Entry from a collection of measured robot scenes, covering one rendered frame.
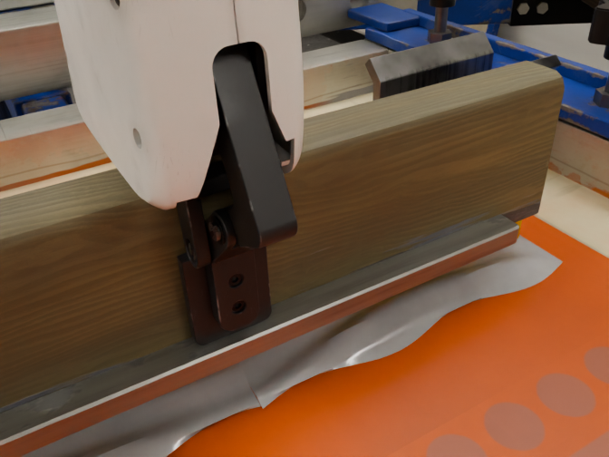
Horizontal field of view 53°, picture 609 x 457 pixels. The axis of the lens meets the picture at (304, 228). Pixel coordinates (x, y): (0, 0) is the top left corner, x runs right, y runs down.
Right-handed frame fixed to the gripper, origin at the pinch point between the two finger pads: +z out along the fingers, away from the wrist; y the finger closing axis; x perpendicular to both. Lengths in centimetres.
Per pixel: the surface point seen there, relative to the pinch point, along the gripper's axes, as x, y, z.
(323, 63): 19.5, -22.8, 1.9
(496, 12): 68, -51, 11
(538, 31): 201, -151, 58
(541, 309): 14.5, 5.0, 5.6
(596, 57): 201, -122, 62
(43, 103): 0.3, -48.1, 9.3
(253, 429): -0.4, 3.8, 5.7
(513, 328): 12.4, 5.2, 5.7
